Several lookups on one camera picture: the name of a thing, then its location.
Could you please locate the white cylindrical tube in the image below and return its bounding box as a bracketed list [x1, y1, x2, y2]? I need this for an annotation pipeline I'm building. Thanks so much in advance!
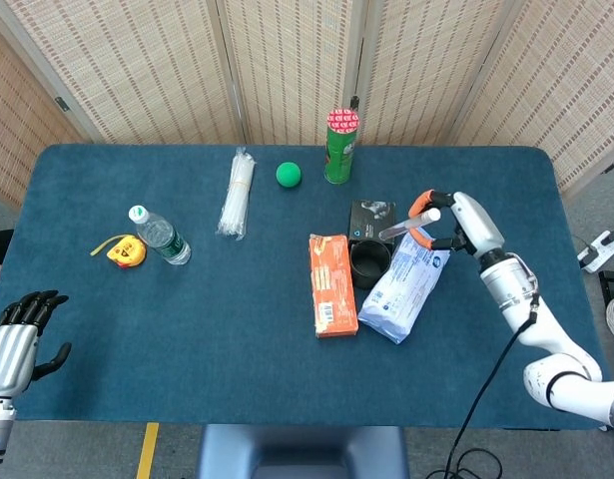
[377, 207, 442, 241]

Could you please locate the woven folding screen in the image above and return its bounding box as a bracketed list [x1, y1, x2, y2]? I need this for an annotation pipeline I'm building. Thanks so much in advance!
[0, 0, 614, 211]

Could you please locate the blue table cloth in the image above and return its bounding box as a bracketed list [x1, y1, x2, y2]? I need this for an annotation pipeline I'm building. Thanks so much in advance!
[0, 143, 612, 431]

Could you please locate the green ball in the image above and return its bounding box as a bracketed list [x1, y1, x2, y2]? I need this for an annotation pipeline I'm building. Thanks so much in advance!
[276, 162, 303, 190]

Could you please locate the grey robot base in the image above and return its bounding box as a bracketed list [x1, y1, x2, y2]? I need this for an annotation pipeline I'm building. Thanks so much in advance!
[195, 424, 411, 479]

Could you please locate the black cardboard box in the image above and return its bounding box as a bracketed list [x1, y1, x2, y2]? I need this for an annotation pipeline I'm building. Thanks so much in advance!
[347, 200, 397, 245]

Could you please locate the bundle of clear straws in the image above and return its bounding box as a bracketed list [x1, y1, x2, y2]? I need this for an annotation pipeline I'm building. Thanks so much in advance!
[216, 146, 257, 241]

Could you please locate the clear plastic water bottle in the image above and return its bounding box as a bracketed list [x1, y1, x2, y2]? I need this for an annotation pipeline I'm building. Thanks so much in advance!
[128, 204, 193, 266]

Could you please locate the green chips can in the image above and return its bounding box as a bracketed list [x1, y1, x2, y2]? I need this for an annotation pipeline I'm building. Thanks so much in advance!
[323, 107, 363, 186]

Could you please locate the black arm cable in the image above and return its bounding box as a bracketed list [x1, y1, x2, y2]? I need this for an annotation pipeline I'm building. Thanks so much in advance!
[428, 293, 540, 479]

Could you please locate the orange cardboard box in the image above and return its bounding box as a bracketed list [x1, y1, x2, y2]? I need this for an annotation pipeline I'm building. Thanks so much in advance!
[307, 233, 360, 340]

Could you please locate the white power strip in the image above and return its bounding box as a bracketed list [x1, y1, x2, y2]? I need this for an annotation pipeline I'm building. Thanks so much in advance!
[577, 230, 614, 273]

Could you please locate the white and blue tissue pack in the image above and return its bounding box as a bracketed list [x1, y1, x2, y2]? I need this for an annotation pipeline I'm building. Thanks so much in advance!
[357, 229, 451, 345]

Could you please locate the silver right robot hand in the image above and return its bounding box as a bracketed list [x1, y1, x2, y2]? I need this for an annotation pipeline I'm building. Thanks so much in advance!
[408, 189, 507, 260]

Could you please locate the silver and black left robot hand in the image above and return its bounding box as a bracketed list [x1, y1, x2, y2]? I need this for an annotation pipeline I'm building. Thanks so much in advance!
[0, 289, 73, 399]

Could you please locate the black cylindrical pen holder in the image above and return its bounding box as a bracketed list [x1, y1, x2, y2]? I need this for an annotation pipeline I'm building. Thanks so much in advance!
[348, 239, 392, 290]

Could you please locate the yellow tape measure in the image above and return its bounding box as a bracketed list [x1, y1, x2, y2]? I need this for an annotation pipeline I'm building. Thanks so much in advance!
[90, 234, 149, 270]

